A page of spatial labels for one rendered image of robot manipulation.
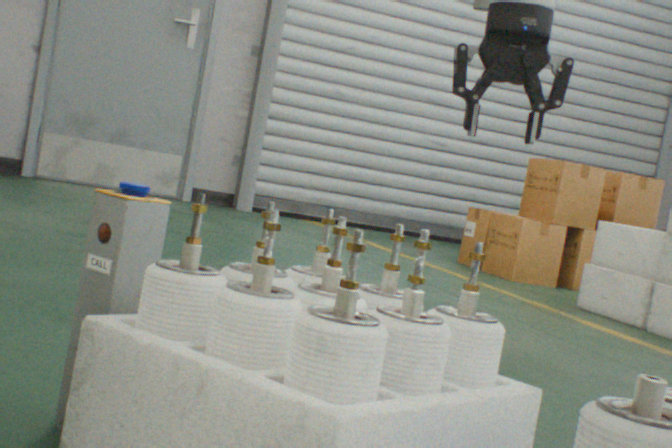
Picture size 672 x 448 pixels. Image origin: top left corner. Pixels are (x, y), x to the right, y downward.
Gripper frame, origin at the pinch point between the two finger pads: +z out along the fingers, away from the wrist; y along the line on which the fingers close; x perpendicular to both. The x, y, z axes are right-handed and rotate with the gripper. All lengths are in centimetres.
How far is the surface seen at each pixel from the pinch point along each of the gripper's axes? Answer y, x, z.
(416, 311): -8.4, -10.0, 21.3
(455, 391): -2.7, -9.3, 29.6
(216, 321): -29.7, -12.2, 24.8
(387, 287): -9.8, 6.6, 21.4
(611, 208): 136, 355, 17
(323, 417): -18.1, -27.4, 29.2
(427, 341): -7.3, -13.5, 23.7
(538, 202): 100, 352, 18
